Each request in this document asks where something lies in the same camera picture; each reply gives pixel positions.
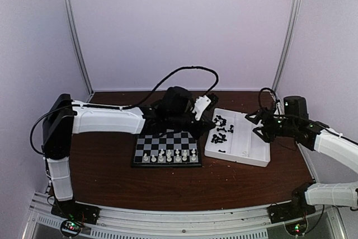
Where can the white plastic tray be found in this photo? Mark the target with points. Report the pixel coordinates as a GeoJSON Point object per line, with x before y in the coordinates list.
{"type": "Point", "coordinates": [242, 139]}

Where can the right aluminium frame post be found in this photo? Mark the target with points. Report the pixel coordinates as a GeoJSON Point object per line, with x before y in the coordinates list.
{"type": "Point", "coordinates": [293, 16]}

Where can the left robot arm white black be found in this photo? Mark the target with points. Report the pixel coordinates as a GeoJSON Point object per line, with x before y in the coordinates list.
{"type": "Point", "coordinates": [68, 117]}

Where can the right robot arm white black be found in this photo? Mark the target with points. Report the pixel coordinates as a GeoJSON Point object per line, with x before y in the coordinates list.
{"type": "Point", "coordinates": [317, 138]}

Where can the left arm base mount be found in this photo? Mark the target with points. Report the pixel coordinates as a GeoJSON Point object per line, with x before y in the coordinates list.
{"type": "Point", "coordinates": [74, 211]}

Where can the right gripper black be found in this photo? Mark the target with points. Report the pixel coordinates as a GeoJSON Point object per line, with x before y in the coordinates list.
{"type": "Point", "coordinates": [266, 137]}

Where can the black chess pieces lower cluster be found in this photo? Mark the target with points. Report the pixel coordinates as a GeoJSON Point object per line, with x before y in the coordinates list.
{"type": "Point", "coordinates": [218, 138]}

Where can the black chess pieces upper cluster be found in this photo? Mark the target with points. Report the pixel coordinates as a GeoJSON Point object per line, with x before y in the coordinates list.
{"type": "Point", "coordinates": [221, 124]}

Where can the right controller board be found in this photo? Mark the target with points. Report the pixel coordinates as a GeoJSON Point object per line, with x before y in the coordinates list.
{"type": "Point", "coordinates": [296, 228]}

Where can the black white chessboard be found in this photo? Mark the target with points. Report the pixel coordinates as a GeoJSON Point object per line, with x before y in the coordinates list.
{"type": "Point", "coordinates": [151, 145]}

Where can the aluminium front rail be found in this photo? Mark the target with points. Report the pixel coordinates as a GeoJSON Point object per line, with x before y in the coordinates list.
{"type": "Point", "coordinates": [251, 222]}

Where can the white chess queen piece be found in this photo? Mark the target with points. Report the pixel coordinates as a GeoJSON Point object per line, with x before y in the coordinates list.
{"type": "Point", "coordinates": [145, 158]}

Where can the left controller board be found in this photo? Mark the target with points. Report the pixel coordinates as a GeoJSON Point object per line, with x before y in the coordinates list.
{"type": "Point", "coordinates": [69, 228]}

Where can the white chess king piece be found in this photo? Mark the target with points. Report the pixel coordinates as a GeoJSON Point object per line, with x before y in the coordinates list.
{"type": "Point", "coordinates": [168, 158]}

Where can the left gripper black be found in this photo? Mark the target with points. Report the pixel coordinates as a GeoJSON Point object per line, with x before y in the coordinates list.
{"type": "Point", "coordinates": [203, 127]}

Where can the controller board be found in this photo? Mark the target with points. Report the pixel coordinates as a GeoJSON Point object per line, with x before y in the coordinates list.
{"type": "Point", "coordinates": [296, 228]}
{"type": "Point", "coordinates": [69, 228]}

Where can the left aluminium frame post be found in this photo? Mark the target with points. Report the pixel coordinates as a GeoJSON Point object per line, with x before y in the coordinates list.
{"type": "Point", "coordinates": [77, 46]}

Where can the aluminium frame post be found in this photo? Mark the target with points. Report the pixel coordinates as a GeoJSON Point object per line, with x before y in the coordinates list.
{"type": "Point", "coordinates": [293, 16]}
{"type": "Point", "coordinates": [77, 46]}

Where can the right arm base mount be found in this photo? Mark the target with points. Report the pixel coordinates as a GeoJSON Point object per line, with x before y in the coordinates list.
{"type": "Point", "coordinates": [296, 208]}

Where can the white chess pieces pile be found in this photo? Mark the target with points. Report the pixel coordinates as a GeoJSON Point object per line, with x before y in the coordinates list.
{"type": "Point", "coordinates": [245, 153]}

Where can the black chess pieces cluster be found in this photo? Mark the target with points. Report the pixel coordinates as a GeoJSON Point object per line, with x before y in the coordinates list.
{"type": "Point", "coordinates": [221, 124]}
{"type": "Point", "coordinates": [218, 138]}

